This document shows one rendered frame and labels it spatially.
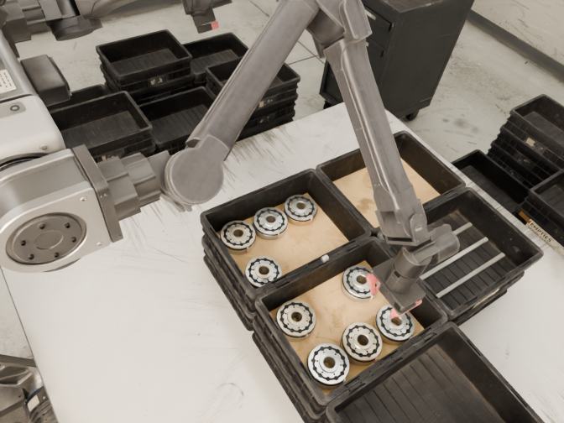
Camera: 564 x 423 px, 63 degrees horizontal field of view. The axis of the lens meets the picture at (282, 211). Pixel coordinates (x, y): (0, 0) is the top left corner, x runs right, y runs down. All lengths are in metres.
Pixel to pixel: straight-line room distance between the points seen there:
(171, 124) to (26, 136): 1.79
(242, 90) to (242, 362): 0.82
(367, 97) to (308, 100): 2.44
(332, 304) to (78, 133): 1.45
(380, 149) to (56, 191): 0.52
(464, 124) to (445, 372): 2.41
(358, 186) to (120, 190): 1.06
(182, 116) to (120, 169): 1.84
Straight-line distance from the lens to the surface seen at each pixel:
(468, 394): 1.30
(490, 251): 1.56
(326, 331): 1.24
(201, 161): 0.64
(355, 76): 0.82
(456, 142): 3.29
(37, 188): 0.62
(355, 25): 0.81
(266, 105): 2.36
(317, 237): 1.39
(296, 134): 1.90
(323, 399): 1.07
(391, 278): 0.93
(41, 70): 0.84
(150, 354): 1.35
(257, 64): 0.73
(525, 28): 4.52
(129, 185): 0.63
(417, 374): 1.26
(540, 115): 2.90
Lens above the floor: 1.93
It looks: 50 degrees down
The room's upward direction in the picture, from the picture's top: 9 degrees clockwise
